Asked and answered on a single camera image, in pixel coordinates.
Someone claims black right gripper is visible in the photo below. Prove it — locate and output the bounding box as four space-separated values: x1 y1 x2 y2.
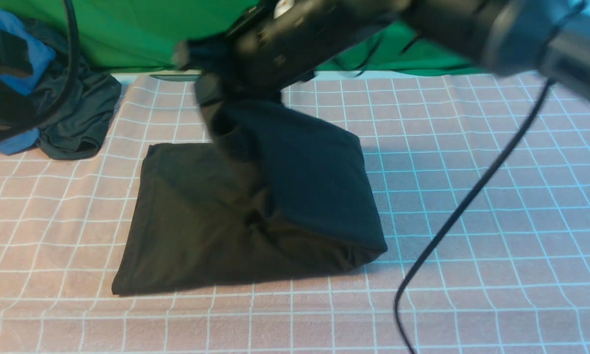
172 0 408 105

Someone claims gray long-sleeve top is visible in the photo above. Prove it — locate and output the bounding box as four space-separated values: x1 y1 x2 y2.
111 100 388 296

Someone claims gray left robot arm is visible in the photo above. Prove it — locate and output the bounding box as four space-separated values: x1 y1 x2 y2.
0 30 42 142

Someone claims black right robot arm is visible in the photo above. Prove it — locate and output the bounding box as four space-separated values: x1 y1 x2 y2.
173 0 590 102

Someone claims green backdrop cloth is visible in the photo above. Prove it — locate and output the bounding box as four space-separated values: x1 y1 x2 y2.
0 0 477 77

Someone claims dark crumpled garment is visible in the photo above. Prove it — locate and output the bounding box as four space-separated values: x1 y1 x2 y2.
21 18 121 160

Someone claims pink grid-pattern table cloth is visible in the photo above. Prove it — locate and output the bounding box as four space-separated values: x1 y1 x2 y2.
0 73 590 354

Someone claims blue crumpled garment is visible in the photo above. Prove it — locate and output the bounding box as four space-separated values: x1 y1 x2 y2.
0 9 56 155

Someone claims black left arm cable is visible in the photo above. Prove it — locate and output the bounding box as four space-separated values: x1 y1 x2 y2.
0 0 80 148

